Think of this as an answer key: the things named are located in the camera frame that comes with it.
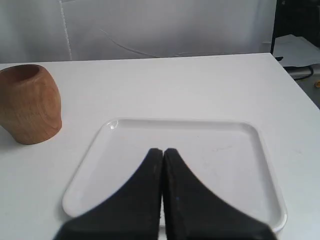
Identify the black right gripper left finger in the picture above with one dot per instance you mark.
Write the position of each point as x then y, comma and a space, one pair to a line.
131, 213

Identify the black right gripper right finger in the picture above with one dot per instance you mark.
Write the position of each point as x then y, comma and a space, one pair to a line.
193, 212

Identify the brown wooden cup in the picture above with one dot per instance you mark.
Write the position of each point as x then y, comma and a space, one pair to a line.
30, 103

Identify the white rectangular tray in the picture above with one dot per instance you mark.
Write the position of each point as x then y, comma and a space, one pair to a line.
229, 157

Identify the white paper sheets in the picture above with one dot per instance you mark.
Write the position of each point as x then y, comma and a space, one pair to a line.
295, 51

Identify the white backdrop cloth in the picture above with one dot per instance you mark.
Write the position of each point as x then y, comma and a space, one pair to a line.
79, 30

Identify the black stand post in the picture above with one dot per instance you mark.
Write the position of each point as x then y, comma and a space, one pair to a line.
300, 18

